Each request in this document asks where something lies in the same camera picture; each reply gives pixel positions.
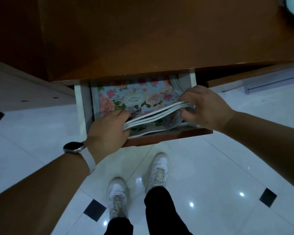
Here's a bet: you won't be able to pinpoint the person's right hand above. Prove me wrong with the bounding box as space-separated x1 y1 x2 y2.
179 85 236 133

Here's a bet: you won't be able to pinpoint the person's left hand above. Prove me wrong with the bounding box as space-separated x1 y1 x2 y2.
84 110 132 165

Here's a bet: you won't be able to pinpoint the floral placemat white lace edge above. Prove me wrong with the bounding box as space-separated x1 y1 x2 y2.
123 108 187 132
123 101 192 128
127 115 189 138

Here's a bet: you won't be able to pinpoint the person's left forearm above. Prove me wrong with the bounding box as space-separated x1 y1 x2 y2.
0 150 91 235

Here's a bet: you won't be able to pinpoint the person's right forearm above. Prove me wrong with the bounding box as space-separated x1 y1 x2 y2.
224 111 294 179

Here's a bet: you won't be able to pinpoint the white curved plastic item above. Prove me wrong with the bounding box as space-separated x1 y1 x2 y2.
170 74 187 94

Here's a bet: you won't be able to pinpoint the white drawer with wooden front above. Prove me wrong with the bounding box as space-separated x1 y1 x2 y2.
74 68 214 148

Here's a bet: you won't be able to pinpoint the smartwatch with white band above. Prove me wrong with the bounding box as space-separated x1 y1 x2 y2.
63 141 96 174

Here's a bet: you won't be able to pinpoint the person's white right shoe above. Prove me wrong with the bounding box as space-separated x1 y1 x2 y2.
142 152 170 194

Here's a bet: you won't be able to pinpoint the person's white shoe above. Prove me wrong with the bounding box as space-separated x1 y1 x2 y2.
108 177 129 221
142 152 170 194

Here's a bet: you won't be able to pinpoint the person's white left shoe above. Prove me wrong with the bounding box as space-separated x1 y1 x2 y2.
108 177 129 221

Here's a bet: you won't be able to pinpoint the brown wooden desk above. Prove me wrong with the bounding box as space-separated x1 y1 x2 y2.
0 0 294 83

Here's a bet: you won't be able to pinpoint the person's black trousers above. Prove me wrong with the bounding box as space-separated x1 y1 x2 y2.
107 186 194 235

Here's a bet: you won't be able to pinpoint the beige cabinet panel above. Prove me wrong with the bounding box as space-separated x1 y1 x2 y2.
0 57 75 112

